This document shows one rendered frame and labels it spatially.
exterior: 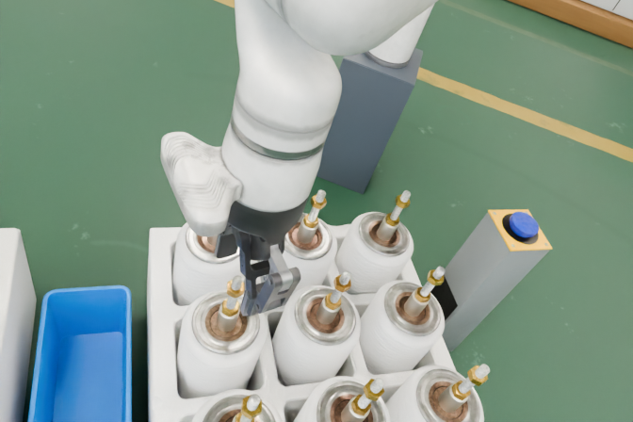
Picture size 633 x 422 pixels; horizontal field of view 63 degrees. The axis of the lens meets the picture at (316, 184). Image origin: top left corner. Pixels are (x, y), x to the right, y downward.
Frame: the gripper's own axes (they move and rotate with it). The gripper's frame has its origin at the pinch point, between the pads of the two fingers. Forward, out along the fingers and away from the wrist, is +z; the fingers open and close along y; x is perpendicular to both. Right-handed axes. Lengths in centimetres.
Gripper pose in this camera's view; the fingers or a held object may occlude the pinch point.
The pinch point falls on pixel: (239, 274)
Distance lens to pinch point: 52.1
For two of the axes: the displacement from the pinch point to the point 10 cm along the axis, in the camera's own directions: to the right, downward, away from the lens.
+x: -8.5, 1.8, -4.9
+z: -2.5, 6.8, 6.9
